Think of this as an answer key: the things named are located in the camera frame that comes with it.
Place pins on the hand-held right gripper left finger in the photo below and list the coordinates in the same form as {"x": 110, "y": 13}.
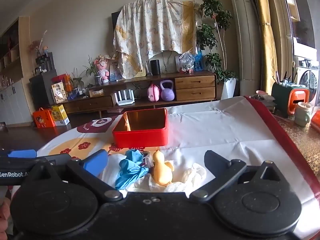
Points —
{"x": 96, "y": 161}

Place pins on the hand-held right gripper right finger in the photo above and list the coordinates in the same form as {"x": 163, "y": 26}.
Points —
{"x": 215, "y": 158}

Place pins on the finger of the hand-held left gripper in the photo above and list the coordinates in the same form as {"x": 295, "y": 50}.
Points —
{"x": 22, "y": 153}
{"x": 58, "y": 158}

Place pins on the clear plastic packet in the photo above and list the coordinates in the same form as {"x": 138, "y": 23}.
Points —
{"x": 197, "y": 173}

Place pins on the blue rubber glove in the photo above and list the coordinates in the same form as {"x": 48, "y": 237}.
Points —
{"x": 130, "y": 170}

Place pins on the white gauze cloth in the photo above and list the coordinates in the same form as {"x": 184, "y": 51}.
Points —
{"x": 175, "y": 186}

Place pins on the red tin box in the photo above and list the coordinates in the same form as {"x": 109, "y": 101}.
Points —
{"x": 140, "y": 140}

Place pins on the yellow rubber duck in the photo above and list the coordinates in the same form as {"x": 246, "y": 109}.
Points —
{"x": 161, "y": 172}

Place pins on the person's left hand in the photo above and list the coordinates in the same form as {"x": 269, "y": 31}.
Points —
{"x": 3, "y": 217}

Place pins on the printed white red tablecloth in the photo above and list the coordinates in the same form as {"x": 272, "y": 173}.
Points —
{"x": 212, "y": 130}

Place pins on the orange gift box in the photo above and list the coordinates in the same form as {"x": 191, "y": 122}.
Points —
{"x": 43, "y": 118}

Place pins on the yellow carton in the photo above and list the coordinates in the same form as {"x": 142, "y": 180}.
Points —
{"x": 60, "y": 115}

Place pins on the white low cabinet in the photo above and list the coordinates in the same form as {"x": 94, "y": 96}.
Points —
{"x": 15, "y": 102}

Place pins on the dark wooden drawer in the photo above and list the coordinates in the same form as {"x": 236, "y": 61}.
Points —
{"x": 87, "y": 105}

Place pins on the yellow printed gift bag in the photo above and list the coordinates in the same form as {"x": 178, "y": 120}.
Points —
{"x": 59, "y": 93}

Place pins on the white router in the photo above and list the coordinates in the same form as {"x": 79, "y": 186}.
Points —
{"x": 123, "y": 102}

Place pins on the blue toy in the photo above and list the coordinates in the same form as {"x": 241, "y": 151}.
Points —
{"x": 73, "y": 95}

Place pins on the dark grey cabinet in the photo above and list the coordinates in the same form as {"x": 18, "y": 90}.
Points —
{"x": 40, "y": 90}

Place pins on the light wooden drawer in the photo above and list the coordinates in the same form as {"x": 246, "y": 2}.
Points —
{"x": 195, "y": 94}
{"x": 195, "y": 82}

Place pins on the beige small box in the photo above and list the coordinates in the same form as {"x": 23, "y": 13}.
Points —
{"x": 96, "y": 93}

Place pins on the green tree in white planter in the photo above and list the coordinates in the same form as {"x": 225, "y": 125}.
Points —
{"x": 228, "y": 90}

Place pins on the wooden TV cabinet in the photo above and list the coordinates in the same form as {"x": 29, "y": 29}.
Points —
{"x": 142, "y": 103}

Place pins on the thin-leaved potted plant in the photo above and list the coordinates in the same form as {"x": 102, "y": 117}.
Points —
{"x": 76, "y": 81}

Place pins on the purple kettlebell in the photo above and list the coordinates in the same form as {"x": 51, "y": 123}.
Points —
{"x": 168, "y": 93}

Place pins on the red orange box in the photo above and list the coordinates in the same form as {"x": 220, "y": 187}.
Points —
{"x": 65, "y": 78}

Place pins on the pink lidded container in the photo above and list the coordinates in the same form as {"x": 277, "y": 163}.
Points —
{"x": 261, "y": 93}

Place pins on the small plant in striped pot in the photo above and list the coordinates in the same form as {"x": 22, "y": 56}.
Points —
{"x": 98, "y": 80}

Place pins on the green utensil holder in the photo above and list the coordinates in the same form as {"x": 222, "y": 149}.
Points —
{"x": 280, "y": 100}

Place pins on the pink small suitcase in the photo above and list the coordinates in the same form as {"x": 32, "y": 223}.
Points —
{"x": 153, "y": 93}

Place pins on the gold patterned table cover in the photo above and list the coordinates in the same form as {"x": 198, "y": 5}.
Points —
{"x": 305, "y": 145}

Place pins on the pale blue printed box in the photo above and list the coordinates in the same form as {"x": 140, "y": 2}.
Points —
{"x": 115, "y": 71}

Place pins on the black drinks machine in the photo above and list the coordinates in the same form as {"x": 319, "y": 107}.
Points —
{"x": 45, "y": 63}

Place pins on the pink plush doll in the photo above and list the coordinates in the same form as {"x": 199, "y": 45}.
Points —
{"x": 102, "y": 67}

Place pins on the pale green mug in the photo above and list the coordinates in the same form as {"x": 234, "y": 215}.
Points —
{"x": 302, "y": 116}

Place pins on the clear bag of items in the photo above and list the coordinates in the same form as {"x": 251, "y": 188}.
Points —
{"x": 186, "y": 62}

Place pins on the orange plastic container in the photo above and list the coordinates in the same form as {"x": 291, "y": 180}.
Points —
{"x": 298, "y": 95}

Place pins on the small figurine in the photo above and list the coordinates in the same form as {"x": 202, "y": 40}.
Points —
{"x": 45, "y": 49}

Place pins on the orange packet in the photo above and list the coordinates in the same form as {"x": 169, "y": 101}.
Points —
{"x": 316, "y": 122}

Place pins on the vase of dried flowers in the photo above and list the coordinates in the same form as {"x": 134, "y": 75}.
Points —
{"x": 37, "y": 46}

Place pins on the black speaker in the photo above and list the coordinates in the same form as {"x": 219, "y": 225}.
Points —
{"x": 155, "y": 67}

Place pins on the beige standing air conditioner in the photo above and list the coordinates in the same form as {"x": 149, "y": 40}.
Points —
{"x": 246, "y": 42}

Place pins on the washing machine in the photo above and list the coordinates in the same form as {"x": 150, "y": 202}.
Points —
{"x": 308, "y": 77}

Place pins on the yellow curtain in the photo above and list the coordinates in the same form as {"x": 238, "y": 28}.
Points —
{"x": 267, "y": 42}

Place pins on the floral yellow sheet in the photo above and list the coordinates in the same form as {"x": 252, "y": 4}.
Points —
{"x": 155, "y": 30}

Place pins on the black television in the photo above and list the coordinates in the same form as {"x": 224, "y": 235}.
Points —
{"x": 114, "y": 20}

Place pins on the wooden wall shelf unit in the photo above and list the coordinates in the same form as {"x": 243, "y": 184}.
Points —
{"x": 23, "y": 47}

